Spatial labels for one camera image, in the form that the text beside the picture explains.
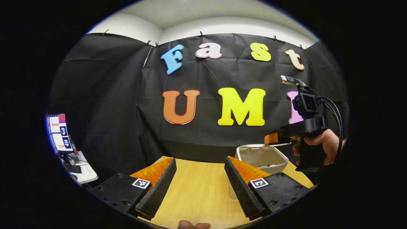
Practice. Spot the white desktop garbage bin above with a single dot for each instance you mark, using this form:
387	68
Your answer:
260	159

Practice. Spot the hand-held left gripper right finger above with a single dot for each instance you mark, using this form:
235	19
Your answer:
241	190

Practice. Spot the wooden desktop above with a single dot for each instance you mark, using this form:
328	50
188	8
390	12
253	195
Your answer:
197	194

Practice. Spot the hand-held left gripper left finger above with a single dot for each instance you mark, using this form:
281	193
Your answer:
159	190

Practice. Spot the black keyboard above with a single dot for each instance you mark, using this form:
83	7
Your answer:
73	168

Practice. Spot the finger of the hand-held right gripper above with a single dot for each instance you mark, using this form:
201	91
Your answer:
272	139

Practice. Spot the small red bottle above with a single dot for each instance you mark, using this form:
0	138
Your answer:
73	148

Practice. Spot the computer monitor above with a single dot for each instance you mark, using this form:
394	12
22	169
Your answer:
58	127

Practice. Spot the white side desk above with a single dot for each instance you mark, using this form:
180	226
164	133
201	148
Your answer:
87	173

